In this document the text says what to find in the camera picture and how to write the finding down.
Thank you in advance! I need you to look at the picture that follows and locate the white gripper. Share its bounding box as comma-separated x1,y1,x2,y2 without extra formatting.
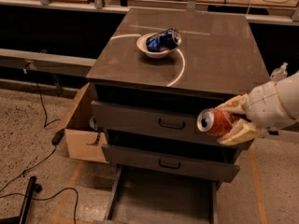
217,81,296,146

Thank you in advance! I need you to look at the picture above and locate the red coke can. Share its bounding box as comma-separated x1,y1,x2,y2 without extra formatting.
197,108,240,137

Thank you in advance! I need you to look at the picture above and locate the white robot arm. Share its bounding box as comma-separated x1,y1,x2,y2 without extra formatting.
217,73,299,146

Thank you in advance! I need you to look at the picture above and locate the grey top drawer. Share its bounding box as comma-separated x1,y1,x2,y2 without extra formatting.
91,100,262,151

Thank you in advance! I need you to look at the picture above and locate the grey middle drawer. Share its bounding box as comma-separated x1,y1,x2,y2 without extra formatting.
102,145,240,183

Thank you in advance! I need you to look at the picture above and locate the dark grey drawer cabinet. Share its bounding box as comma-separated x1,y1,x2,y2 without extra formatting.
86,7,271,183

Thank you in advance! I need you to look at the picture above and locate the blue pepsi can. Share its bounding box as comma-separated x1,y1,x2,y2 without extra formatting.
146,28,181,52

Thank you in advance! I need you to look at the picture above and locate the open grey bottom drawer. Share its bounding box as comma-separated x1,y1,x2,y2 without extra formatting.
104,165,218,224

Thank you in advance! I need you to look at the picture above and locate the clear plastic bottle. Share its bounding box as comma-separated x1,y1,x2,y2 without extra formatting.
270,63,288,81

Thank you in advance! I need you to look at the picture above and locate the white ceramic bowl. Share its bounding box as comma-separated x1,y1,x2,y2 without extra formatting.
136,33,172,59

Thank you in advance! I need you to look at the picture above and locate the open cardboard box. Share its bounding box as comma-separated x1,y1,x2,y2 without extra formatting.
55,84,107,163

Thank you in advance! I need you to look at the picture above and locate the black power adapter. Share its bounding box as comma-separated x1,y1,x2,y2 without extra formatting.
51,130,64,146

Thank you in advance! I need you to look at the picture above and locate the black metal stand base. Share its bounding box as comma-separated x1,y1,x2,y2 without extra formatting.
0,176,42,224

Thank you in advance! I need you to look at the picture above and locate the grey metal rail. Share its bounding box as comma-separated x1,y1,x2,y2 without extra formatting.
0,49,96,77

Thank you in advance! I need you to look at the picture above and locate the black floor cable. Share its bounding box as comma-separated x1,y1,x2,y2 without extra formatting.
0,81,79,224

